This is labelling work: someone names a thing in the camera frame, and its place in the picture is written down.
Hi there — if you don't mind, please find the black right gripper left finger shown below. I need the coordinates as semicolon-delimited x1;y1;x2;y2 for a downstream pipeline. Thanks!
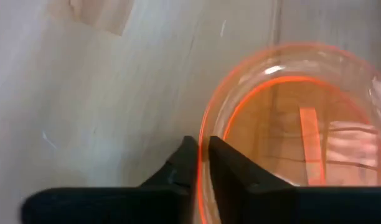
21;135;199;224

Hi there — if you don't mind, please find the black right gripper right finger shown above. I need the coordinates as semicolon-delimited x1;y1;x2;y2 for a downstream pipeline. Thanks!
209;135;381;224

